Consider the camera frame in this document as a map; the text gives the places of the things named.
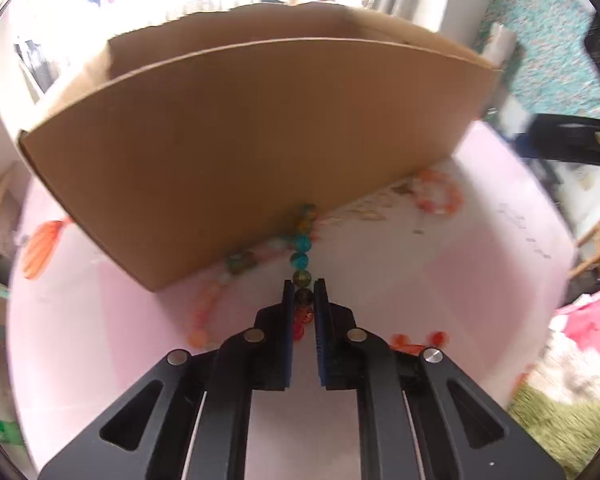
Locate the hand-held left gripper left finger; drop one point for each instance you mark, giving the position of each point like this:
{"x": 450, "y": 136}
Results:
{"x": 287, "y": 340}

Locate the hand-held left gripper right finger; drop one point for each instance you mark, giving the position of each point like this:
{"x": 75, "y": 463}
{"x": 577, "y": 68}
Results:
{"x": 321, "y": 340}

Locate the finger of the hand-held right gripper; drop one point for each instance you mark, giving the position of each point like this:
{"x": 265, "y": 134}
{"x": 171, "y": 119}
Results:
{"x": 570, "y": 140}

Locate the brown cardboard box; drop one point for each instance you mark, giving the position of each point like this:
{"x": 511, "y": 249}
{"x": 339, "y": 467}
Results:
{"x": 230, "y": 160}

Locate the rolled printed poster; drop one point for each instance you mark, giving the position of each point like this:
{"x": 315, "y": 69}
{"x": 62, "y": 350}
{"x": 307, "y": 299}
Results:
{"x": 500, "y": 42}

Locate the wooden chair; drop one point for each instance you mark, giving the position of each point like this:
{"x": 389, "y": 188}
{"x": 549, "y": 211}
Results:
{"x": 592, "y": 250}

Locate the pink cloth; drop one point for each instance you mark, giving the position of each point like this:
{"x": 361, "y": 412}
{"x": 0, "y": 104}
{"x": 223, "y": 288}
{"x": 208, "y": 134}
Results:
{"x": 585, "y": 325}

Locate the white fleece blanket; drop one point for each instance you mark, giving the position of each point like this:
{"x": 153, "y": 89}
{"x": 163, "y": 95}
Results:
{"x": 570, "y": 370}

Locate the green fleece clothing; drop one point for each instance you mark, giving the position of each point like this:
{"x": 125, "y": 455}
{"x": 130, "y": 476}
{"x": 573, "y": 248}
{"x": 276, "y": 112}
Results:
{"x": 550, "y": 425}

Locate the small open cardboard box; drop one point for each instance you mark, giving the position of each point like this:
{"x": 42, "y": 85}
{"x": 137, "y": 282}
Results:
{"x": 0, "y": 195}

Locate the teal patterned wall cloth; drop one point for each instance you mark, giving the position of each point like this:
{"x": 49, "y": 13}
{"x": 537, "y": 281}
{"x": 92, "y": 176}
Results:
{"x": 545, "y": 35}

